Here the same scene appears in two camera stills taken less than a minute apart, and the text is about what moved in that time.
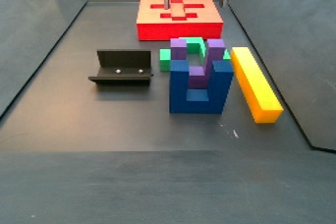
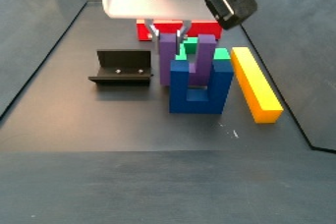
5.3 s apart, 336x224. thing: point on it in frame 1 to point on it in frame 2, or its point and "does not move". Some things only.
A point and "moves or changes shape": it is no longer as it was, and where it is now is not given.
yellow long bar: [263, 100] does not move
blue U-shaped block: [200, 100] does not move
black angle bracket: [124, 67] does not move
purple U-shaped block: [199, 75] moves or changes shape
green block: [196, 46] to [189, 47]
